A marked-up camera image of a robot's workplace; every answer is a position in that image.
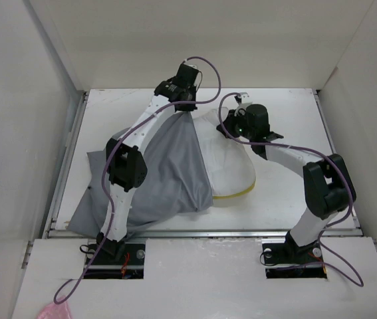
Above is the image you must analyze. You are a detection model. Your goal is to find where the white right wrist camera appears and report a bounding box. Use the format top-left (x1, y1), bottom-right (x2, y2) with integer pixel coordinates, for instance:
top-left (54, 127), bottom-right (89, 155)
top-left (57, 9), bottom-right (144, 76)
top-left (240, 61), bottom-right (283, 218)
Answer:
top-left (235, 92), bottom-right (253, 116)

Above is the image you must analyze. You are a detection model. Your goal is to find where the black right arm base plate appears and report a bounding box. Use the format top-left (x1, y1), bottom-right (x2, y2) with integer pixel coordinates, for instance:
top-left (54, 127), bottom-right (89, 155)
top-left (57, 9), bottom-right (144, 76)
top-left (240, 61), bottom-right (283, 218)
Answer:
top-left (260, 243), bottom-right (327, 279)

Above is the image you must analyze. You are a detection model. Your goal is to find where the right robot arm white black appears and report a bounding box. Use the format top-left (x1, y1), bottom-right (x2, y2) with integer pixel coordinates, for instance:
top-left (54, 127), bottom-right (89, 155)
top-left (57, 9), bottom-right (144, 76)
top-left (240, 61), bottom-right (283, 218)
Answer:
top-left (217, 104), bottom-right (356, 266)

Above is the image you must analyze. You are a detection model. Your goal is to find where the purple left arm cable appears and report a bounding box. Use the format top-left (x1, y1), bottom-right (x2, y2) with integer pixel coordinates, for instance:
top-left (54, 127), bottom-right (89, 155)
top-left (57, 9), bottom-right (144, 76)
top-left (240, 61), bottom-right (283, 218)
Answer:
top-left (53, 56), bottom-right (222, 304)

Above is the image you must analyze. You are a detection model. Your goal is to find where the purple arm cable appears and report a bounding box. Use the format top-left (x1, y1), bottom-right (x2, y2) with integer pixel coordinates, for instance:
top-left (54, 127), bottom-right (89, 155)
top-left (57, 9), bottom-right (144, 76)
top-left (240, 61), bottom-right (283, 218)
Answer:
top-left (53, 56), bottom-right (222, 304)
top-left (218, 92), bottom-right (364, 288)

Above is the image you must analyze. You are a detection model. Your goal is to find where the aluminium front rail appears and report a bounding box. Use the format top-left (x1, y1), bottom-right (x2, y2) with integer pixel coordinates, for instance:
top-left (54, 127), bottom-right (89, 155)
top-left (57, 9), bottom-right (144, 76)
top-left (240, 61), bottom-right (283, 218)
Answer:
top-left (43, 228), bottom-right (363, 239)

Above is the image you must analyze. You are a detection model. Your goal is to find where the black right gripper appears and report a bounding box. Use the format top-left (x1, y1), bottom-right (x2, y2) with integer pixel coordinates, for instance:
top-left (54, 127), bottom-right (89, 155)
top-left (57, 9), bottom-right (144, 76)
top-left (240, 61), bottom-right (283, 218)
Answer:
top-left (215, 108), bottom-right (255, 140)

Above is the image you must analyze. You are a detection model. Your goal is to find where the grey pillowcase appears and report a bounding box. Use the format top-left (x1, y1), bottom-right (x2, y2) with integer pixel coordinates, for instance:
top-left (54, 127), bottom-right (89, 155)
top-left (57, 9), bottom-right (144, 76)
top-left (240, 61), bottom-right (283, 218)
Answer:
top-left (68, 112), bottom-right (213, 237)

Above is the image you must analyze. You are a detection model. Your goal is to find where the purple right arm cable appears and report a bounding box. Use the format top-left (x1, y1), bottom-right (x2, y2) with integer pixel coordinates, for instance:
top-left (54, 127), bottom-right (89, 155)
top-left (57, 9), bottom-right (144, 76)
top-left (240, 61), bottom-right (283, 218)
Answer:
top-left (218, 92), bottom-right (364, 288)

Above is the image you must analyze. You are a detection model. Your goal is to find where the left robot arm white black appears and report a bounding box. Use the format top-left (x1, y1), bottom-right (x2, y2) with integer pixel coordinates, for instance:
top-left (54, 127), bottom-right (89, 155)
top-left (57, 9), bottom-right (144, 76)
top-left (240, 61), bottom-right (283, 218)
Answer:
top-left (96, 63), bottom-right (200, 264)

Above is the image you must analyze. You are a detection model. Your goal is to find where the white pillow yellow edge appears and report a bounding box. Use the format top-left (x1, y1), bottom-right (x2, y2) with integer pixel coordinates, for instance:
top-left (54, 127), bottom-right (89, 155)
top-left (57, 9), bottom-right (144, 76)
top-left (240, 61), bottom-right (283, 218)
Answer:
top-left (193, 110), bottom-right (256, 199)

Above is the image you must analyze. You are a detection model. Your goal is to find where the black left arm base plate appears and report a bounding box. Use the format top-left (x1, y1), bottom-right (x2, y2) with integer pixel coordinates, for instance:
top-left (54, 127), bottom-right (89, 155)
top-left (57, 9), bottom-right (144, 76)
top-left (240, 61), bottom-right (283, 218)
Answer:
top-left (83, 243), bottom-right (146, 280)

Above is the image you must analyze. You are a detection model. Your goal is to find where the aluminium left rail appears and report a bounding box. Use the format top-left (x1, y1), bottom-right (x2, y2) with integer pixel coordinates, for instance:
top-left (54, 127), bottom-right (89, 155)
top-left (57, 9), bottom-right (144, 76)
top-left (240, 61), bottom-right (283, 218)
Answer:
top-left (39, 91), bottom-right (89, 239)

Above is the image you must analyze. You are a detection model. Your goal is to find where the pink bubble wrap piece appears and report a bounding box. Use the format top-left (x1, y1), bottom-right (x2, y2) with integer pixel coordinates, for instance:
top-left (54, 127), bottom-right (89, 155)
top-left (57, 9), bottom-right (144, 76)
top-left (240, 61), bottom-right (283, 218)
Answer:
top-left (37, 302), bottom-right (72, 319)

